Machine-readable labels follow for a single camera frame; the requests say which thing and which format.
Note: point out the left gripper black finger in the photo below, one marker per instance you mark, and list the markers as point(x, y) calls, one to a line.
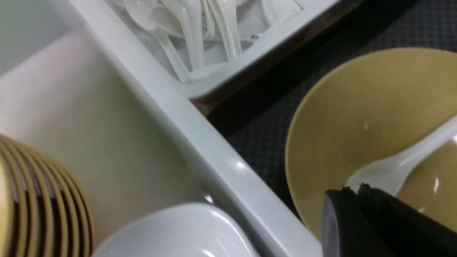
point(373, 223)

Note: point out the white soup spoon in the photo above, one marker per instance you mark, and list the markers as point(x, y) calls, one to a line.
point(389, 174)

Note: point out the yellow noodle bowl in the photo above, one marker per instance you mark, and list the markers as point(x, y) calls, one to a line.
point(369, 108)

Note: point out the black serving tray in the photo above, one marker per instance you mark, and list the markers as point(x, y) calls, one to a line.
point(255, 121)

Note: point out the stack of white square dishes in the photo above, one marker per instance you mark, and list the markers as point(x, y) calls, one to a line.
point(186, 230)

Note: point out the white and brown spoon bin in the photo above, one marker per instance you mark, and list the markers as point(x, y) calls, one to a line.
point(314, 17)

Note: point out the white soup spoons pile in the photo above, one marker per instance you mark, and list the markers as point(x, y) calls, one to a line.
point(183, 27)

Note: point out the stack of yellow bowls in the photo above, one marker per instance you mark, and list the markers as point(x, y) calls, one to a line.
point(44, 209)

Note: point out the large white plastic tub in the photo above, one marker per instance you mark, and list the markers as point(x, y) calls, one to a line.
point(77, 84)

